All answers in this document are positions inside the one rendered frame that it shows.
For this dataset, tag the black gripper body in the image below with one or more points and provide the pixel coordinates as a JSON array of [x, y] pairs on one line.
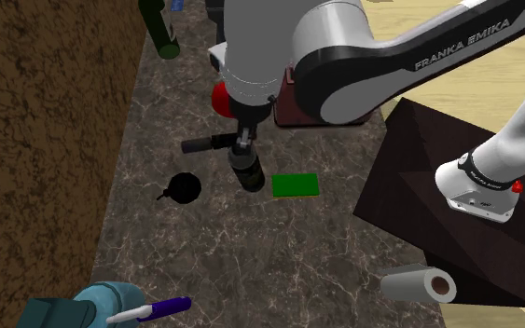
[[249, 114]]

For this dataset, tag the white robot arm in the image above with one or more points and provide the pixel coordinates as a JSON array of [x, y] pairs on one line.
[[262, 41]]

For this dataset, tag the red ball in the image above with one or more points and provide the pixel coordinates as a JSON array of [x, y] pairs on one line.
[[220, 101]]

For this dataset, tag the dark red box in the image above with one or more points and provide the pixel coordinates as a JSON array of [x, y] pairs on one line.
[[289, 111]]

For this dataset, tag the black cylinder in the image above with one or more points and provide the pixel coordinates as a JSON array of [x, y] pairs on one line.
[[200, 145]]

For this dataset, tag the dark olive can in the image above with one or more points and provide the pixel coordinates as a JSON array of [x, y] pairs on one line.
[[249, 172]]

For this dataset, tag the green sponge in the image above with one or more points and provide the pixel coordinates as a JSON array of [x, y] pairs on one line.
[[295, 185]]

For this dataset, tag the black round object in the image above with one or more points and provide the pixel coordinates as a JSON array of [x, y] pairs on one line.
[[185, 188]]

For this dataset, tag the dark green bottle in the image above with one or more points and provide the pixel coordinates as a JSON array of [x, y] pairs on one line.
[[161, 32]]

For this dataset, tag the small blue object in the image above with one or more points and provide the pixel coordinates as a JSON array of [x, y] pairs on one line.
[[177, 5]]

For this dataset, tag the dark robot stand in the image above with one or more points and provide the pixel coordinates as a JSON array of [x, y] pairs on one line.
[[407, 191]]

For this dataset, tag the purple and white pen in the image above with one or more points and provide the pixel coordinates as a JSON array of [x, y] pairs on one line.
[[162, 309]]

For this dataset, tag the grey paper towel roll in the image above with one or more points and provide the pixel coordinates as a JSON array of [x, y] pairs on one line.
[[407, 284]]

